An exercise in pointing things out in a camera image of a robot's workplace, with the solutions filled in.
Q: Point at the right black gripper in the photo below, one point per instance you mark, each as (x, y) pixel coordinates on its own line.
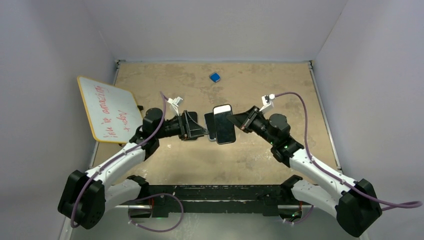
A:
(244, 120)

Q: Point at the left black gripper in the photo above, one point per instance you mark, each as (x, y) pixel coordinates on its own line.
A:
(179, 119)

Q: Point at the black phone with camera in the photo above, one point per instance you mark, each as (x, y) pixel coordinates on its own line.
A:
(190, 125)

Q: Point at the light blue phone case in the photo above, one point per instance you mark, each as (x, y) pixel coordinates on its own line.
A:
(210, 127)

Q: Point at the black phone case edge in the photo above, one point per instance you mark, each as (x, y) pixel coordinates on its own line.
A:
(224, 124)

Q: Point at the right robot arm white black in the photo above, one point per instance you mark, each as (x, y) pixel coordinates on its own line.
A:
(331, 191)

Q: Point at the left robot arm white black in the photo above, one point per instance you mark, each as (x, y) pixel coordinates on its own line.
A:
(88, 195)

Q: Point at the blue eraser block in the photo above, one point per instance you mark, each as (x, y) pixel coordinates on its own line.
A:
(215, 77)

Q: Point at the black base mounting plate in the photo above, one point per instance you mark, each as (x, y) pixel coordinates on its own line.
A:
(268, 200)

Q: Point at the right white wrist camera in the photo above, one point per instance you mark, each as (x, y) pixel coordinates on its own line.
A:
(268, 103)

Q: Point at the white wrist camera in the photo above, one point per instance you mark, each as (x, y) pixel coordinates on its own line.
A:
(268, 103)
(174, 104)

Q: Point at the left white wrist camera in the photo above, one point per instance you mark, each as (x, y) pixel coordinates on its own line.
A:
(174, 104)

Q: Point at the aluminium frame rail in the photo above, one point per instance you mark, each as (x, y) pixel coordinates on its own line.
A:
(148, 213)

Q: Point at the white whiteboard yellow frame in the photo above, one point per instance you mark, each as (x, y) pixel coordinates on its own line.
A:
(112, 112)

